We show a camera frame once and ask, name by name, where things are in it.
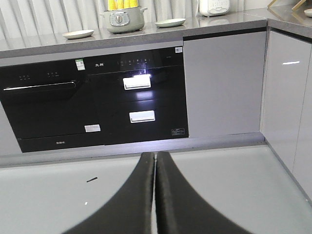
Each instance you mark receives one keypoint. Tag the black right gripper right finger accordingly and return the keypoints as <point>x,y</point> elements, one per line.
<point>180,209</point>

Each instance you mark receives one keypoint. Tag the black built-in dishwasher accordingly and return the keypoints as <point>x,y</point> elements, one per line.
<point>50,105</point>

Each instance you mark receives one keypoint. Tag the light green round plate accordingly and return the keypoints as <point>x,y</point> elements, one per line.
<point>170,22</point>

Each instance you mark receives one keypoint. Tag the green electric cooking pot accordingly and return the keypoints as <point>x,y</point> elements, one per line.
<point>124,20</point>

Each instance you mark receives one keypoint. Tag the grey curtain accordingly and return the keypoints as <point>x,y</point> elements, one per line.
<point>25,18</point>

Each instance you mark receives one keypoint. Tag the black drawer sterilizer cabinet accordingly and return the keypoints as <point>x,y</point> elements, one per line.
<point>139,96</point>

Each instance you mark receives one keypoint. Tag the cream round plate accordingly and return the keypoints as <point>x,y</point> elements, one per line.
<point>78,34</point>

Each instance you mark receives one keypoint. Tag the white cabinet door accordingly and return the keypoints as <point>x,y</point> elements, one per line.
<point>224,77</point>

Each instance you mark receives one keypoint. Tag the wooden rack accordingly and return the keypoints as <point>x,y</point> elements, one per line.
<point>293,9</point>

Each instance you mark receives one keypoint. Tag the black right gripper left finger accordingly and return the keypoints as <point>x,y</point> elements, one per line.
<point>129,209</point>

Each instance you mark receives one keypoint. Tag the yellow corn cob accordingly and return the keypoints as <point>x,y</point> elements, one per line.
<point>119,4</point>
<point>127,4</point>
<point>112,5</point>
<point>133,3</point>

